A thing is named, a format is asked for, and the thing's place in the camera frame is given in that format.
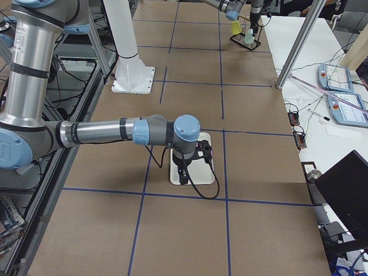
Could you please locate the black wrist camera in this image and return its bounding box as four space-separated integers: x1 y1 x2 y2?
193 140 213 166

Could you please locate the yellow plastic cup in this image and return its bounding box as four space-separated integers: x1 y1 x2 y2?
231 20 242 35

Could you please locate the aluminium frame post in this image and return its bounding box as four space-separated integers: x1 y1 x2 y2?
275 0 327 89

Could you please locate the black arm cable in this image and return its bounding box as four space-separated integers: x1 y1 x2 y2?
143 145 221 200

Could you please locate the cream bear serving tray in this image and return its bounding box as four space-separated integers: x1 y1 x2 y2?
170 149 215 185

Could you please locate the upper blue teach pendant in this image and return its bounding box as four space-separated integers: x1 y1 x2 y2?
318 63 354 93

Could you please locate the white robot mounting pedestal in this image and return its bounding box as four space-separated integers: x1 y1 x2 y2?
103 0 155 94

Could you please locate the blue teach pendant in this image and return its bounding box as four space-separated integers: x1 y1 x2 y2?
318 63 354 93
327 91 367 128

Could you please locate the lower blue teach pendant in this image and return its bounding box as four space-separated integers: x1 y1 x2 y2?
327 91 367 128

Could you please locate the pale green plastic cup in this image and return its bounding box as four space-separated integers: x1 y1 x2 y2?
243 28 255 45

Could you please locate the black laptop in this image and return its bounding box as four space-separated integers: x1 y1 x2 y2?
316 150 367 239

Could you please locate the black wire cup rack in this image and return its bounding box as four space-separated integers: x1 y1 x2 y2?
230 16 262 51

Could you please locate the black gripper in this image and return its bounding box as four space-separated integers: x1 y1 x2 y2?
172 148 201 180

